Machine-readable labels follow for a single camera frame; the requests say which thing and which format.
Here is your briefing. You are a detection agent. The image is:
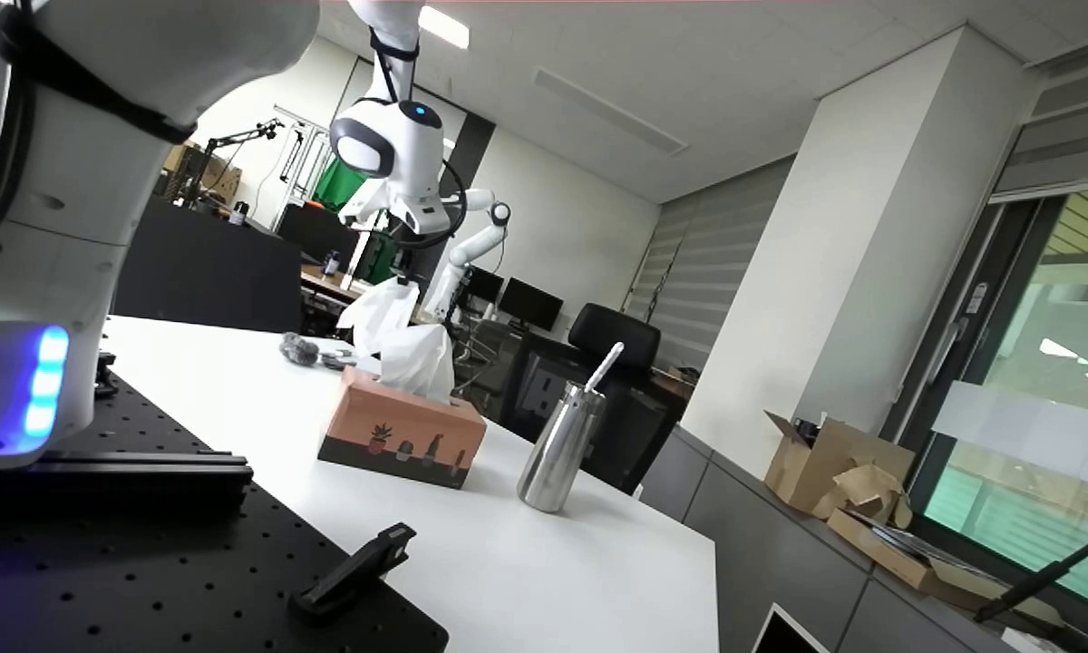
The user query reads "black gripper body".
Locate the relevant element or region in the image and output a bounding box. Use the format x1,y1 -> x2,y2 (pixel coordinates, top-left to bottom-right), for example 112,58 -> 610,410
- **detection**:
386,228 -> 452,298

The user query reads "white tissue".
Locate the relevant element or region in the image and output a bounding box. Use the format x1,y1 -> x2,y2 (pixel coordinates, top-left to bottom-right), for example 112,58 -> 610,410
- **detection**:
333,270 -> 461,402

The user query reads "orange tissue box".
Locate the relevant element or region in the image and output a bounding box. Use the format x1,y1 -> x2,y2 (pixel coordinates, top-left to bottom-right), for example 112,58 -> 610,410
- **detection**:
315,367 -> 488,492

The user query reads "open cardboard box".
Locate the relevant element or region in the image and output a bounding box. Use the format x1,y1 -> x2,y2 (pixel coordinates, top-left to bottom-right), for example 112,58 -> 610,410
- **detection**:
761,410 -> 922,529

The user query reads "small black computer monitor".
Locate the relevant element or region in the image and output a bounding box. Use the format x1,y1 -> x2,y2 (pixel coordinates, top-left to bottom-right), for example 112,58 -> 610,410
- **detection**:
463,264 -> 506,308

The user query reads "wooden desk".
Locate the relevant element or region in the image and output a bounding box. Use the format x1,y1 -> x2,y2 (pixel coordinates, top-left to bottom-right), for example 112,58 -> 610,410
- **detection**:
298,264 -> 367,318

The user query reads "wide black computer monitor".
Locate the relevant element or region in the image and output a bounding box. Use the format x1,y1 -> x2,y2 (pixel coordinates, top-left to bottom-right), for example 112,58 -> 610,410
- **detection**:
496,277 -> 567,335

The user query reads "large black monitor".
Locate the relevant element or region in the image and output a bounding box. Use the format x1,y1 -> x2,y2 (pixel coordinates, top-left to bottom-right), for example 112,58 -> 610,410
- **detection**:
275,200 -> 362,277

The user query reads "grey object on table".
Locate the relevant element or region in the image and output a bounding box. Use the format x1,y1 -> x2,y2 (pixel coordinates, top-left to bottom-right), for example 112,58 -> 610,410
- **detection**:
280,331 -> 362,373

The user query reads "green cloth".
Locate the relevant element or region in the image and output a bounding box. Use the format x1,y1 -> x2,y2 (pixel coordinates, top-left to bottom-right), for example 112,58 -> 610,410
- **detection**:
311,154 -> 407,289

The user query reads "white straw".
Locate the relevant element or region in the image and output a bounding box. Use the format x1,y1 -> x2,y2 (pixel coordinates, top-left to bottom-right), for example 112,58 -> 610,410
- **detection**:
581,337 -> 629,399

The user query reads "black office chair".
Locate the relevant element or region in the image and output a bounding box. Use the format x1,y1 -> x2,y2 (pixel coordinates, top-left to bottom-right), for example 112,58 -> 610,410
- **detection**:
562,302 -> 664,379

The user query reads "steel tumbler cup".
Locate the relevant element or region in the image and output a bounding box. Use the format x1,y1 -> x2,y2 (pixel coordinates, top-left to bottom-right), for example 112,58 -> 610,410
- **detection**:
516,379 -> 610,520

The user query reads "black partition panel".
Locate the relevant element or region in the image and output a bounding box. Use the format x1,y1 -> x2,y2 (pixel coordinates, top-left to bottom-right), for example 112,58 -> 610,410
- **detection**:
108,192 -> 309,337

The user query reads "brown boxes stack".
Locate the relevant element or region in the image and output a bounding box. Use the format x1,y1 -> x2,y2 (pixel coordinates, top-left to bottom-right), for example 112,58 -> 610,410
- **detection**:
160,137 -> 246,211

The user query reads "grey roller blind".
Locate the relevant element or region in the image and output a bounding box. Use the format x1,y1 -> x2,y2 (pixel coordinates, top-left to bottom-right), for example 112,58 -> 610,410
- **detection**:
621,154 -> 799,378

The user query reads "black perforated breadboard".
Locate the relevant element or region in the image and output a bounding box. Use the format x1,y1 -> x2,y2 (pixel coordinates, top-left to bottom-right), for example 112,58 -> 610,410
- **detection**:
0,367 -> 452,653

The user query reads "grey cabinet counter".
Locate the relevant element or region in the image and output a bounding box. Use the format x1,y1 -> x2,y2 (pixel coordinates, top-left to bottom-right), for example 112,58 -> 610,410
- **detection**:
634,425 -> 1022,653

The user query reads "white framed board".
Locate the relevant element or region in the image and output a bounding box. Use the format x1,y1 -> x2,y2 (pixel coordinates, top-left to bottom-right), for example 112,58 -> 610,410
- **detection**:
748,601 -> 834,653

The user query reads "flat cardboard piece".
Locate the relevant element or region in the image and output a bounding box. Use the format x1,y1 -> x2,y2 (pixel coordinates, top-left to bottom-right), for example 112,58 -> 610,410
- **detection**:
822,503 -> 998,608

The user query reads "black tripod leg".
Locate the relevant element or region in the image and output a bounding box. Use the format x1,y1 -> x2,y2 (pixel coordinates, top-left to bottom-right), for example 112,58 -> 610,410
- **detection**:
972,503 -> 1088,626

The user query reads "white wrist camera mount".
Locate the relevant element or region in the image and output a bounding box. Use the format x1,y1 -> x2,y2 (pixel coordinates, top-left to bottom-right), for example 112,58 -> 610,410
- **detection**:
339,203 -> 394,237

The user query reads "white metal rack frame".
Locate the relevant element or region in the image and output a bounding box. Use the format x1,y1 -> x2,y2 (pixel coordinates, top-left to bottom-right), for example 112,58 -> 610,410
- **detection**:
250,102 -> 392,295

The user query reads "black mounting rail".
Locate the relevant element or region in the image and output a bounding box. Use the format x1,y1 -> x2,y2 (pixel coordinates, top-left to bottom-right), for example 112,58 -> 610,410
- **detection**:
0,447 -> 256,529

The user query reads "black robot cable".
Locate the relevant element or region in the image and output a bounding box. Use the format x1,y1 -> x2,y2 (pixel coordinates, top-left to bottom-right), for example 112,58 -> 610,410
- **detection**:
0,0 -> 199,284

